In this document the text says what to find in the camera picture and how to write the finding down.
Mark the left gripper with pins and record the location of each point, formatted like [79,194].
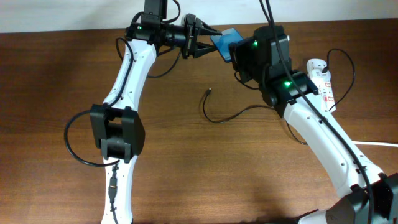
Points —
[202,30]

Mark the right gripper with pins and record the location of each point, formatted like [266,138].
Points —
[236,58]

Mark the blue Galaxy smartphone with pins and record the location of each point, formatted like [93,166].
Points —
[222,42]

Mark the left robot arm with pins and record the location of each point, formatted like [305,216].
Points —
[117,128]

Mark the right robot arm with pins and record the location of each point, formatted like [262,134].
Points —
[367,194]

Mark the white power strip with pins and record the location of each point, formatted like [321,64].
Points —
[322,80]

